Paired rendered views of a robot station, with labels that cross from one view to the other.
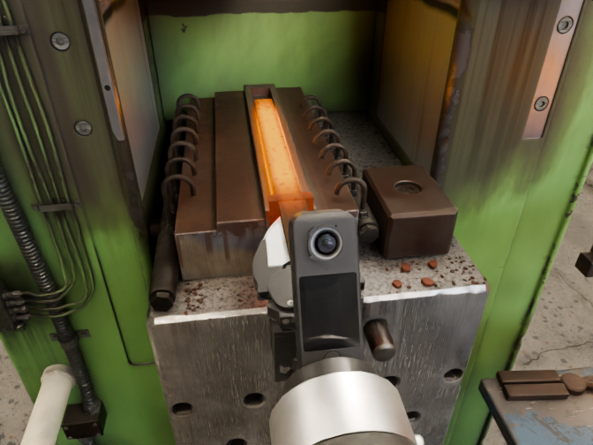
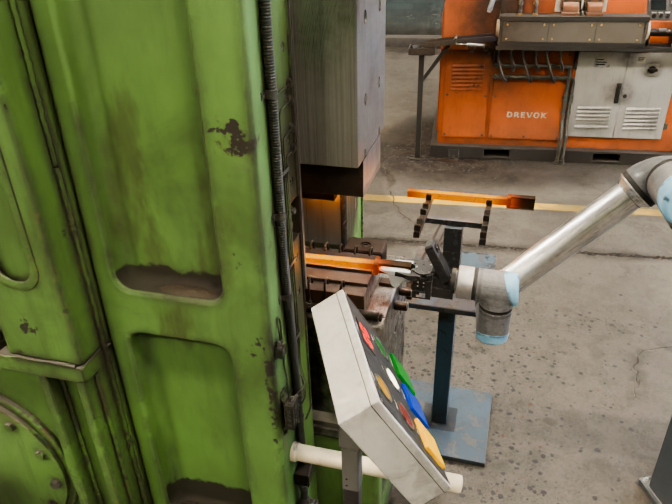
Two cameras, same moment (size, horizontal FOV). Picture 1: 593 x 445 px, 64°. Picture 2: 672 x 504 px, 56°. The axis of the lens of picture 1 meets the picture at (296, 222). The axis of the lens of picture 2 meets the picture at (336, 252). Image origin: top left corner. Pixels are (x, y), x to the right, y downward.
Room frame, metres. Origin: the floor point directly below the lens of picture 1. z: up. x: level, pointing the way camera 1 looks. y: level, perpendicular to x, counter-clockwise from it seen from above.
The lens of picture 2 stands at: (-0.10, 1.42, 1.92)
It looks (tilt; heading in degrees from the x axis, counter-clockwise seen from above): 30 degrees down; 295
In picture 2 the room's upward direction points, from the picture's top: 2 degrees counter-clockwise
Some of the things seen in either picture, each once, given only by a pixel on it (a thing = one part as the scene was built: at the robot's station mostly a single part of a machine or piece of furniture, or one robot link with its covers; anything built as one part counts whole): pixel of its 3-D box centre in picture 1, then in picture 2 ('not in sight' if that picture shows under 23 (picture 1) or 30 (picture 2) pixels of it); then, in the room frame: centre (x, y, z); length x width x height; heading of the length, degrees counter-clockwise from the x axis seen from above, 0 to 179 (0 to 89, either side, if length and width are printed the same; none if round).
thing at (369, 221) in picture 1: (337, 166); not in sight; (0.61, -0.06, 0.95); 0.34 x 0.03 x 0.03; 8
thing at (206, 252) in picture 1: (255, 158); (301, 274); (0.63, 0.06, 0.96); 0.42 x 0.20 x 0.09; 8
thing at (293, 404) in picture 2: (2, 305); (291, 409); (0.49, 0.42, 0.80); 0.06 x 0.03 x 0.14; 98
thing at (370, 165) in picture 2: not in sight; (293, 158); (0.63, 0.06, 1.32); 0.42 x 0.20 x 0.10; 8
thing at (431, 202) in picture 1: (404, 209); (365, 253); (0.51, -0.14, 0.95); 0.12 x 0.08 x 0.06; 8
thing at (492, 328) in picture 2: not in sight; (493, 319); (0.09, -0.05, 0.87); 0.12 x 0.09 x 0.12; 106
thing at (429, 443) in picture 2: not in sight; (427, 444); (0.10, 0.59, 1.01); 0.07 x 0.05 x 0.07; 123
